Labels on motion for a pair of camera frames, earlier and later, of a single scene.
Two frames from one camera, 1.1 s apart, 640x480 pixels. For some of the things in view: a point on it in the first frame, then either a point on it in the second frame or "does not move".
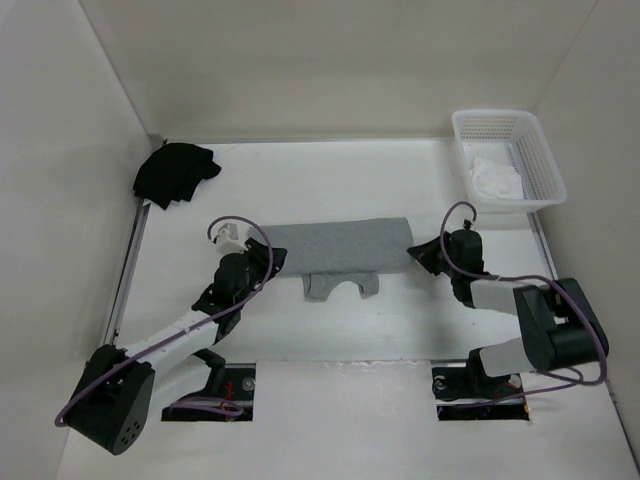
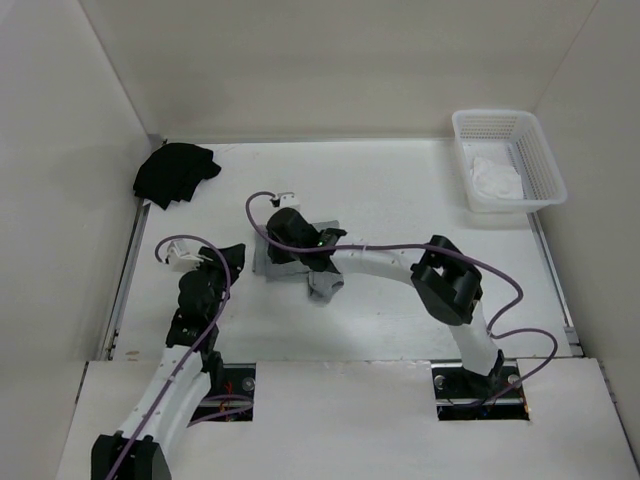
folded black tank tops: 174,171 does not move
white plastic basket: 508,164 does not move
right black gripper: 424,252 → 279,255
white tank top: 495,181 does not move
